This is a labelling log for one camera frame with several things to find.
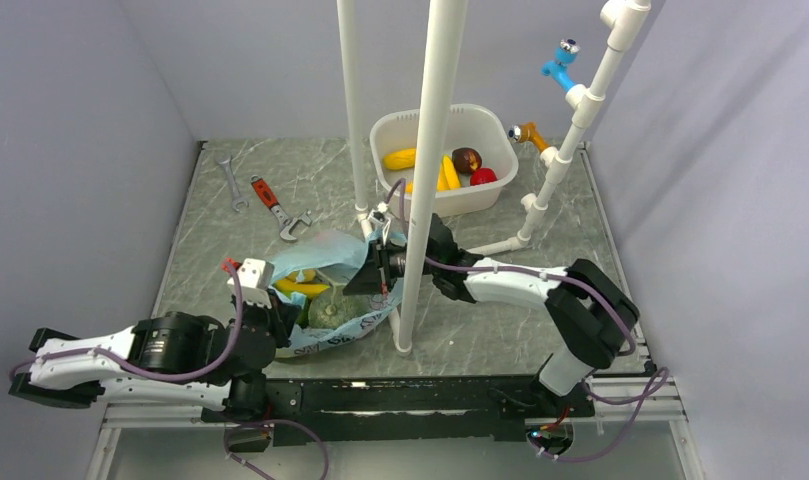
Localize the red fake apple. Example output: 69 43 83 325
469 167 498 186

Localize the purple cable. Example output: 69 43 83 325
384 177 672 465
9 260 331 480

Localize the silver open-end wrench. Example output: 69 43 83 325
216 155 249 213

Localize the dark brown fake fruit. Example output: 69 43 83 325
451 147 482 175

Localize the blue toy faucet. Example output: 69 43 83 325
541 38 580 92

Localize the white plastic basket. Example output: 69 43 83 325
369 104 519 217

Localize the orange toy faucet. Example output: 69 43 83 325
507 122 550 153

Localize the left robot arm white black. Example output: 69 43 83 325
9 293 302 422

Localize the red handled adjustable wrench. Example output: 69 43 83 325
250 175 313 243

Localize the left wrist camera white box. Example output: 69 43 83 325
222 258 274 308

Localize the white PVC pipe frame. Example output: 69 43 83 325
336 0 653 356

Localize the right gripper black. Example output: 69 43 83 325
343 238 438 297

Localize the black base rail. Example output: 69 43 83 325
201 374 595 446

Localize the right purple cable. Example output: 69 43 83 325
384 177 672 465

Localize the green netted fake melon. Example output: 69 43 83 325
307 291 371 330

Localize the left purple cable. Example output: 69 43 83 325
9 260 331 480

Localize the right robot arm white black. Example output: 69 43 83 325
343 216 640 415

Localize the light blue plastic bag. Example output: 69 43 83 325
269 230 403 360

